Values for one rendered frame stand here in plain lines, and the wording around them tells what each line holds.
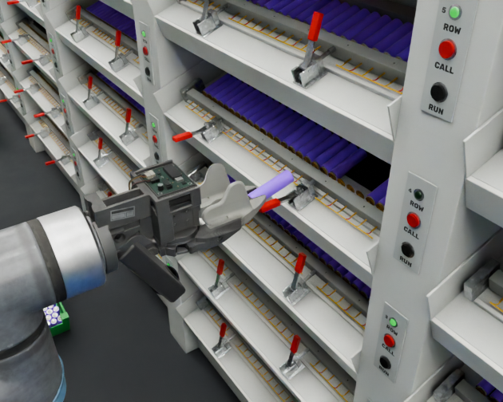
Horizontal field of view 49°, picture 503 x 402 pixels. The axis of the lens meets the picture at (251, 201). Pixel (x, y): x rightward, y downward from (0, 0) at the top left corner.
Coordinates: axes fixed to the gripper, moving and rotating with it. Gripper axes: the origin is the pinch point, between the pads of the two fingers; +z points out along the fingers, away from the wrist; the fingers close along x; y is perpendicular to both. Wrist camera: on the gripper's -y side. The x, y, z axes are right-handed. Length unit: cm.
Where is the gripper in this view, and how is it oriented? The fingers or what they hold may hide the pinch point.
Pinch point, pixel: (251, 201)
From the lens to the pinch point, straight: 69.9
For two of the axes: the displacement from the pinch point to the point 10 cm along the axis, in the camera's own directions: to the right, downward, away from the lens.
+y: -0.1, -8.2, -5.7
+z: 8.4, -3.1, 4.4
